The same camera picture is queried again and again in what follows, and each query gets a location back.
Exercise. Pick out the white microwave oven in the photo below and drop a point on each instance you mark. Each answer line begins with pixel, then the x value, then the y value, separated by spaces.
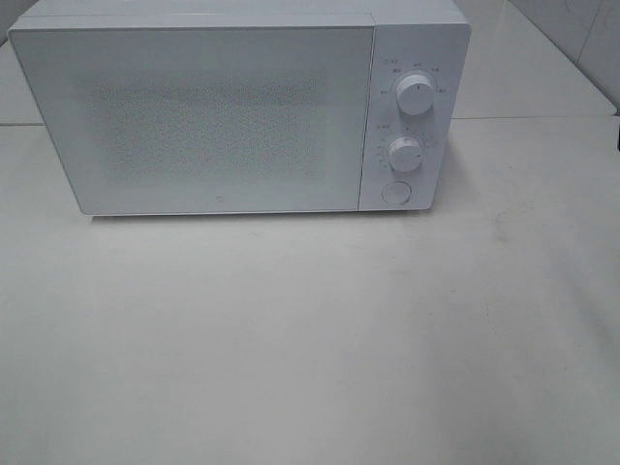
pixel 431 37

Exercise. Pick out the white microwave door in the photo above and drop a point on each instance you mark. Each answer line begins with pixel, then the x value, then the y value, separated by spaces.
pixel 154 121

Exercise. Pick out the white round door button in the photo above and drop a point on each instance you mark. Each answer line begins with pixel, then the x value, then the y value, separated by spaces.
pixel 397 192

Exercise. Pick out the white timer knob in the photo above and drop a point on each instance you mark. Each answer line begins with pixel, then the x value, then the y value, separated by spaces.
pixel 405 154

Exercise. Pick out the white upper power knob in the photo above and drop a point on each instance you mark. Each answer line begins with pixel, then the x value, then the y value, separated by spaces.
pixel 415 93

